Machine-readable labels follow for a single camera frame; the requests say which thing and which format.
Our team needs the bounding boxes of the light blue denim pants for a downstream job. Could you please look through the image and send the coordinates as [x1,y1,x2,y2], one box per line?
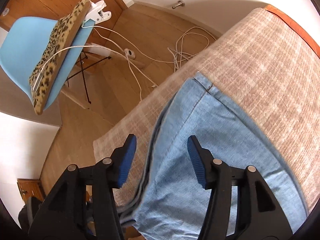
[119,73,308,239]

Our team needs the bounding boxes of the white power strip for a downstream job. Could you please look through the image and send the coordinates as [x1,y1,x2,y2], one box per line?
[83,43,111,57]

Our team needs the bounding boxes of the pink plaid bed blanket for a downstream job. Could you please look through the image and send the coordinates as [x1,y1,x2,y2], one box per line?
[93,8,319,210]

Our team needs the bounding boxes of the leopard print chair cushion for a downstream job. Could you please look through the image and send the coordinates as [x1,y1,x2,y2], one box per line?
[29,0,91,115]

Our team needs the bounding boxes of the light blue plastic chair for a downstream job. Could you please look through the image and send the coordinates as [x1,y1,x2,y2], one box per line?
[1,17,94,109]

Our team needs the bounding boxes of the metal door stopper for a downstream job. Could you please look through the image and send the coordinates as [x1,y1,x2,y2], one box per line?
[171,0,185,9]

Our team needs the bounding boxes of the white cables on floor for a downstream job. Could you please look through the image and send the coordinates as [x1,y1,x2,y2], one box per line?
[31,24,211,102]

